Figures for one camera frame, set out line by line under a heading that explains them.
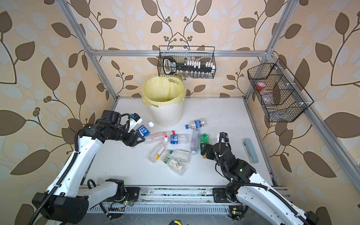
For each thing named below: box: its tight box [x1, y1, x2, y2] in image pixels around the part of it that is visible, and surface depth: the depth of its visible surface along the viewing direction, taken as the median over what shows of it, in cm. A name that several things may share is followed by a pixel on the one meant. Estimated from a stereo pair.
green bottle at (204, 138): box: [199, 133, 210, 150], surface depth 96 cm
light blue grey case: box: [241, 138, 259, 165], surface depth 88 cm
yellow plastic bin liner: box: [141, 75, 188, 108], surface depth 98 cm
